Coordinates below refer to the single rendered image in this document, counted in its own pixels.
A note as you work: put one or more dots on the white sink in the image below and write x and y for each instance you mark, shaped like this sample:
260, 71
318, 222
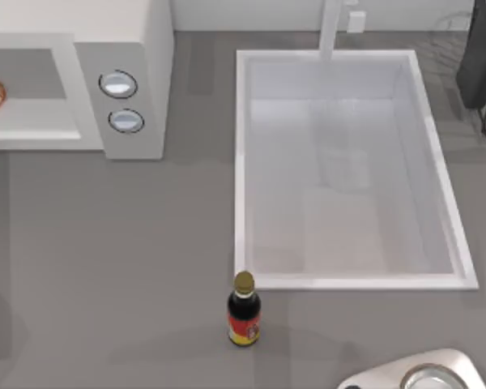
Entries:
340, 182

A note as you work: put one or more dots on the dark sauce bottle gold cap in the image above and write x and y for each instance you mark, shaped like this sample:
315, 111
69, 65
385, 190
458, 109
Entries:
244, 314

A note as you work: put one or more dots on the small round microwave knob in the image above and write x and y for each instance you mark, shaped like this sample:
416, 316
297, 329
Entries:
126, 120

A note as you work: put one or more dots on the large round microwave knob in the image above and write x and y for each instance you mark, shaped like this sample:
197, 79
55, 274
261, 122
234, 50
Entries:
118, 84

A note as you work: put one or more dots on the pale microwave oven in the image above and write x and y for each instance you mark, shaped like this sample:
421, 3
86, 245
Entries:
117, 61

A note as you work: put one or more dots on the tall white tap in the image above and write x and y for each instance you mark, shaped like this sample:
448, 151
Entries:
330, 28

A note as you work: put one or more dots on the white kitchen scale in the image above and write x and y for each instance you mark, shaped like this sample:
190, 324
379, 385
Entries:
417, 370

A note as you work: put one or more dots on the white wall socket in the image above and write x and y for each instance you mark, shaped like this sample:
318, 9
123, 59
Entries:
355, 21

